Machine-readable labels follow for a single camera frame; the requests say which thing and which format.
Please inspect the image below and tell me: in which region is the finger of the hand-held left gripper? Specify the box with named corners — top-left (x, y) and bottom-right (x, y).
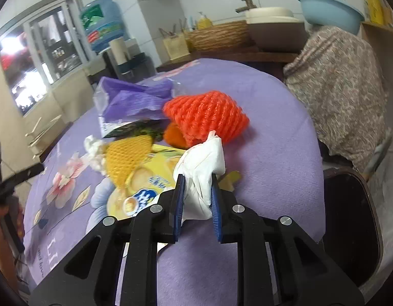
top-left (0, 162), bottom-right (45, 192)

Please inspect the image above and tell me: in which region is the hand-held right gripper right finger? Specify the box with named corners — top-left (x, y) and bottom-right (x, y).
top-left (211, 173), bottom-right (365, 306)

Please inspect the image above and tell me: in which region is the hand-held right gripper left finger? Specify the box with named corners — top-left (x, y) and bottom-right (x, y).
top-left (29, 174), bottom-right (186, 306)

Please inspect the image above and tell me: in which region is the yellow snack packet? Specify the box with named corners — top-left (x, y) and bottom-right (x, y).
top-left (106, 143), bottom-right (191, 220)

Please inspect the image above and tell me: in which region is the white paper tissue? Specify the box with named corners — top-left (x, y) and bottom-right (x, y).
top-left (173, 131), bottom-right (227, 222)

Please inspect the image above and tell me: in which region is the yellow foam fruit net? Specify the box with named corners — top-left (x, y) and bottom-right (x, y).
top-left (105, 135), bottom-right (154, 189)

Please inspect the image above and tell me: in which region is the red foam fruit net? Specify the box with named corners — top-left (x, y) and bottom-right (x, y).
top-left (162, 91), bottom-right (251, 149)

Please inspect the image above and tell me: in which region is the purple plastic bag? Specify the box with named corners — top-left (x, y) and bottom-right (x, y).
top-left (94, 76), bottom-right (175, 125)

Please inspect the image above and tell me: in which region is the dark waste bin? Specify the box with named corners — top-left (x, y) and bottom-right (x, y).
top-left (322, 166), bottom-right (385, 289)

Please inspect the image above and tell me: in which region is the person's left hand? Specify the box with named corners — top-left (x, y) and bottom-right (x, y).
top-left (0, 207), bottom-right (20, 294)

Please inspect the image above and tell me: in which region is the yellow scrap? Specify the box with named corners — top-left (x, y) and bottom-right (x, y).
top-left (219, 170), bottom-right (242, 195)

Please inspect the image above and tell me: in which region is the orange peel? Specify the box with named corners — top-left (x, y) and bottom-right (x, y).
top-left (164, 123), bottom-right (187, 149)

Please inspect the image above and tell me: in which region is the purple floral tablecloth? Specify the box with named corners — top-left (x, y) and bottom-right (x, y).
top-left (22, 58), bottom-right (326, 306)

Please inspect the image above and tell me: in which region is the beige drawer cabinet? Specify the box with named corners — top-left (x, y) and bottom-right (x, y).
top-left (24, 76), bottom-right (100, 158)

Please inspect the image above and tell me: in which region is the glass door cabinet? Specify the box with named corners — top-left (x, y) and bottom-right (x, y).
top-left (0, 0), bottom-right (92, 117)

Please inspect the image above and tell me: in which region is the teal cup holder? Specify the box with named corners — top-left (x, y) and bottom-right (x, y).
top-left (117, 54), bottom-right (146, 74)

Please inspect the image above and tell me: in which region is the wooden counter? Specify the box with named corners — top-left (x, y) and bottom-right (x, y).
top-left (156, 46), bottom-right (299, 72)

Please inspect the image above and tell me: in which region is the paper cup stack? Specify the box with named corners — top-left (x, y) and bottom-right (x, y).
top-left (109, 37), bottom-right (131, 62)

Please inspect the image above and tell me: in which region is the beige chopstick holder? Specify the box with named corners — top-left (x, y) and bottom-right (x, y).
top-left (163, 33), bottom-right (189, 60)

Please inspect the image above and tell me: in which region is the blue water jug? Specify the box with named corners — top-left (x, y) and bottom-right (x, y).
top-left (79, 0), bottom-right (128, 53)

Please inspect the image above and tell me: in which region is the brown floral cloth cover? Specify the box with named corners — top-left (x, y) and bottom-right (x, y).
top-left (283, 25), bottom-right (390, 173)

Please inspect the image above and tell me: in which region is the woven wicker basket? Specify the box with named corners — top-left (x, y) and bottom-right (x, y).
top-left (185, 21), bottom-right (250, 52)

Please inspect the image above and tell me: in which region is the chopsticks bundle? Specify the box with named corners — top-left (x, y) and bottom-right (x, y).
top-left (158, 18), bottom-right (188, 38)

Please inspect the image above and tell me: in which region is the brown and white basin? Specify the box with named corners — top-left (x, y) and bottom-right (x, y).
top-left (246, 6), bottom-right (309, 52)

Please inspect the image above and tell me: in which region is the yellow soap bottle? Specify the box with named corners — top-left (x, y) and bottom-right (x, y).
top-left (196, 12), bottom-right (214, 30)

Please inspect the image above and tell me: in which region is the brass faucet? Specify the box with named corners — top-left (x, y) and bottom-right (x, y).
top-left (235, 0), bottom-right (256, 14)

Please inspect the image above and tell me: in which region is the light blue plastic basin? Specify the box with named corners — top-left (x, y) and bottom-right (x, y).
top-left (295, 0), bottom-right (365, 34)

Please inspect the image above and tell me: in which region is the wooden side shelf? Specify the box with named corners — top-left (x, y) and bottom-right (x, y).
top-left (359, 22), bottom-right (393, 80)

